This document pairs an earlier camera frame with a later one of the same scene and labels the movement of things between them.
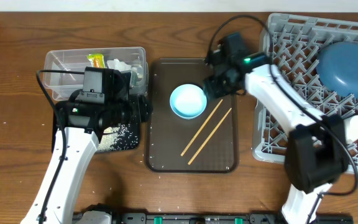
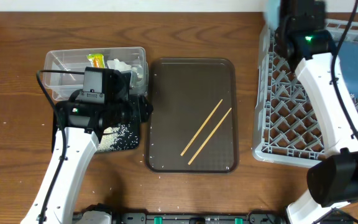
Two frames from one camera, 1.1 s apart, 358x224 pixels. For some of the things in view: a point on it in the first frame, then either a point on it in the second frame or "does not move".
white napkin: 118,65 does not move
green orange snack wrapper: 97,60 does not move
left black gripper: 135,110 does not move
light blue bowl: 188,101 -> 273,8
